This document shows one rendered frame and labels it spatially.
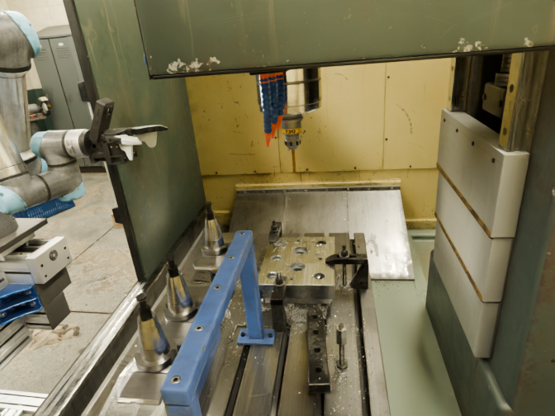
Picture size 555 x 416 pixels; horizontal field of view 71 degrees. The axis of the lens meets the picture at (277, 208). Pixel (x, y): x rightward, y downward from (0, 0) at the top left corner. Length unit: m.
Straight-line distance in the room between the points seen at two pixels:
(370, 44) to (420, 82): 1.39
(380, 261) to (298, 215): 0.48
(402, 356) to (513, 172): 0.82
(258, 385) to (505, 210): 0.66
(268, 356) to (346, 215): 1.12
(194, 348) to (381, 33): 0.56
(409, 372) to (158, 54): 1.18
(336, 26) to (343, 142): 1.44
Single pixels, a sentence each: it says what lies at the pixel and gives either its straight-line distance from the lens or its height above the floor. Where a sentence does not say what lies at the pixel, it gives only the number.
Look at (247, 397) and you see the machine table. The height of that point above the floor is 0.90.
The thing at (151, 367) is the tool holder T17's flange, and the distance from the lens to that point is 0.65.
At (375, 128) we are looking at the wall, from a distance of 2.06.
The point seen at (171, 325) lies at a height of 1.22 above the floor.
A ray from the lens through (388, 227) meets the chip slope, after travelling 2.00.
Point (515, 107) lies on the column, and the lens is 0.85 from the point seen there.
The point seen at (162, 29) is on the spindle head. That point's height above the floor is 1.68.
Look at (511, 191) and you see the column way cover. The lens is 0.89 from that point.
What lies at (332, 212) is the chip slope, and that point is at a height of 0.79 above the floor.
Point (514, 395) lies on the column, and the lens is 1.05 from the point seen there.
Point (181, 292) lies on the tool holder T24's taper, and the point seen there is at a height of 1.26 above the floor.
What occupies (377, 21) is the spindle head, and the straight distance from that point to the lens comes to 0.67.
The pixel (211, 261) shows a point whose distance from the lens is 0.87.
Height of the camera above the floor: 1.65
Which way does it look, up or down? 24 degrees down
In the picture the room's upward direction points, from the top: 5 degrees counter-clockwise
